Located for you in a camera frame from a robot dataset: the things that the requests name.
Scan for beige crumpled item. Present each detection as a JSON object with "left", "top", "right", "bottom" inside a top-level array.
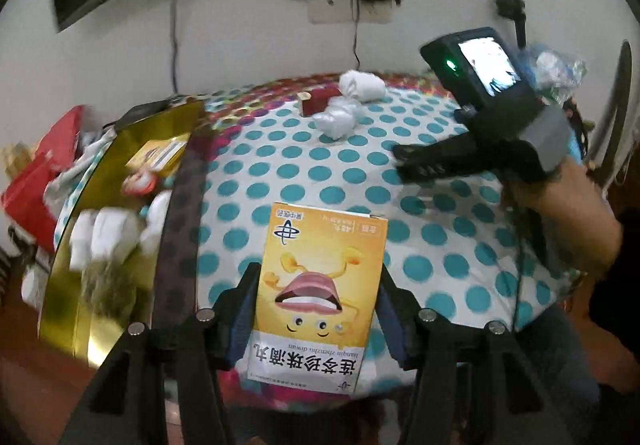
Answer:
[{"left": 2, "top": 142, "right": 36, "bottom": 176}]

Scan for clear plastic bag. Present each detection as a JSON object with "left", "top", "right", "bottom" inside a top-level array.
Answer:
[{"left": 520, "top": 42, "right": 588, "bottom": 101}]

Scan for person's right hand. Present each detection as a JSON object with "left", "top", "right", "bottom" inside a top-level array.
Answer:
[{"left": 505, "top": 162, "right": 593, "bottom": 238}]

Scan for gold box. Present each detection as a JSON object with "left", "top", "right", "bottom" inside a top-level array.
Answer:
[{"left": 37, "top": 100, "right": 213, "bottom": 371}]

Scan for thin dark cable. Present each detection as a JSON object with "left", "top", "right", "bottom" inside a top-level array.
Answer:
[{"left": 350, "top": 20, "right": 362, "bottom": 69}]

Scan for person's dark top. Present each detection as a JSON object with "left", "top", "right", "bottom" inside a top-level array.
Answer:
[{"left": 589, "top": 210, "right": 640, "bottom": 396}]

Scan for small red box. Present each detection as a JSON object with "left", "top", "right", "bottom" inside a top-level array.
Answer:
[{"left": 297, "top": 85, "right": 338, "bottom": 116}]

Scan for white patterned plastic bag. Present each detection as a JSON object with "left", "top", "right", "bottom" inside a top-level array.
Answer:
[{"left": 42, "top": 130, "right": 118, "bottom": 206}]

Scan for grey hanging cable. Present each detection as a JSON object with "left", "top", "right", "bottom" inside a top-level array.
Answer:
[{"left": 169, "top": 0, "right": 194, "bottom": 94}]

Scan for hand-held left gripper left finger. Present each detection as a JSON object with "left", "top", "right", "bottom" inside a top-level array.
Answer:
[{"left": 60, "top": 262, "right": 261, "bottom": 445}]

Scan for white bundle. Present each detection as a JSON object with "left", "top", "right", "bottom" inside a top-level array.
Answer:
[
  {"left": 140, "top": 190, "right": 173, "bottom": 256},
  {"left": 92, "top": 208, "right": 141, "bottom": 266},
  {"left": 67, "top": 210, "right": 98, "bottom": 271},
  {"left": 339, "top": 70, "right": 386, "bottom": 102},
  {"left": 312, "top": 98, "right": 361, "bottom": 138}
]

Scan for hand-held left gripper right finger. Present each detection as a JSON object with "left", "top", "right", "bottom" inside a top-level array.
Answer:
[{"left": 377, "top": 262, "right": 576, "bottom": 445}]

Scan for red bag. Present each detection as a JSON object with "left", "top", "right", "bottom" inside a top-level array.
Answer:
[{"left": 0, "top": 105, "right": 86, "bottom": 251}]

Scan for black clamp stand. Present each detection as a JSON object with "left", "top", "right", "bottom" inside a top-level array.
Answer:
[{"left": 495, "top": 0, "right": 529, "bottom": 48}]

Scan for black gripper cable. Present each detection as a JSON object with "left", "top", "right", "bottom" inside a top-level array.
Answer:
[{"left": 509, "top": 205, "right": 532, "bottom": 332}]

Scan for yellow carton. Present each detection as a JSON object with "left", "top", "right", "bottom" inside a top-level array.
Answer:
[
  {"left": 245, "top": 202, "right": 390, "bottom": 396},
  {"left": 125, "top": 135, "right": 191, "bottom": 173}
]

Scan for person's right forearm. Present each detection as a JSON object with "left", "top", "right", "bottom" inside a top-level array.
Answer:
[{"left": 550, "top": 175, "right": 623, "bottom": 276}]

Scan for white wall outlet plate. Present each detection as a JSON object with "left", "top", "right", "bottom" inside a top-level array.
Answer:
[{"left": 307, "top": 0, "right": 396, "bottom": 24}]

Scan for dark flat object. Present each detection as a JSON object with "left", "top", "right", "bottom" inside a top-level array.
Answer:
[{"left": 102, "top": 100, "right": 171, "bottom": 131}]

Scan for person's blue trousers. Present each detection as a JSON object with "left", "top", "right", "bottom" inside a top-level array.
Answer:
[{"left": 510, "top": 310, "right": 601, "bottom": 445}]

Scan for red white small packet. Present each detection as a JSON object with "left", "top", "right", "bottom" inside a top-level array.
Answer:
[{"left": 122, "top": 170, "right": 161, "bottom": 196}]

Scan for polka dot tablecloth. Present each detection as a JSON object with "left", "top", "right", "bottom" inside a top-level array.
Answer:
[{"left": 150, "top": 72, "right": 596, "bottom": 413}]

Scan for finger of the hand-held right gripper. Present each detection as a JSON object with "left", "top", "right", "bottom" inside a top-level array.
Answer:
[
  {"left": 391, "top": 132, "right": 481, "bottom": 163},
  {"left": 397, "top": 156, "right": 501, "bottom": 185}
]

